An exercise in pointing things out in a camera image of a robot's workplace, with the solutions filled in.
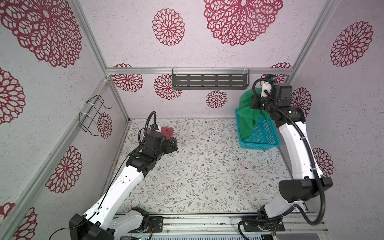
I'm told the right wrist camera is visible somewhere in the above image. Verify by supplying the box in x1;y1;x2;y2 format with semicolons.
270;83;293;108

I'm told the teal plastic basket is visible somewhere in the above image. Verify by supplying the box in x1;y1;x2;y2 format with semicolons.
235;109;281;151

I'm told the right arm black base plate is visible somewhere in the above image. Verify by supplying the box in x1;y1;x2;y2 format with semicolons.
242;216;285;232

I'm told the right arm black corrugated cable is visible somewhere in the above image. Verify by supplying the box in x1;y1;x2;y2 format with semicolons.
237;77;327;240

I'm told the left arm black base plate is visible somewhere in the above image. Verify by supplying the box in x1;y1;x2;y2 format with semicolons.
130;216;164;234

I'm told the maroon red tank top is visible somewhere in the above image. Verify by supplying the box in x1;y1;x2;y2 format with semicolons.
147;125;174;140

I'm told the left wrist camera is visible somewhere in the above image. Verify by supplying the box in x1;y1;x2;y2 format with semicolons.
143;131;166;155

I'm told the grey metal wall shelf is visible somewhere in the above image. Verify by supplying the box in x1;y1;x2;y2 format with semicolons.
171;69;250;90

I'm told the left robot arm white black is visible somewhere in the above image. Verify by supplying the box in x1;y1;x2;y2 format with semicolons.
69;132;178;240

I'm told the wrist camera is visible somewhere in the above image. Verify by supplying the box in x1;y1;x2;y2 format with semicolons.
143;131;166;155
270;83;293;108

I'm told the green tank top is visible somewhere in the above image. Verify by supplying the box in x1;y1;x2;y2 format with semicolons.
237;90;270;142

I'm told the floral table mat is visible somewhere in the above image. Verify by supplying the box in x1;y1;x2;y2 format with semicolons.
119;119;291;213

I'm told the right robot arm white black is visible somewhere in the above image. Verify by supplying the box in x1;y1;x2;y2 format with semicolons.
253;95;333;226

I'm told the aluminium front rail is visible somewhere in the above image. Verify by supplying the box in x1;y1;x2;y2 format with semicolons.
77;212;329;236

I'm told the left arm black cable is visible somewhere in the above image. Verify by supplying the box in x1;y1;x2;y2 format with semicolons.
48;111;158;240

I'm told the black wire wall rack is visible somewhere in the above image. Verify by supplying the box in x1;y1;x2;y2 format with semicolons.
78;95;111;137

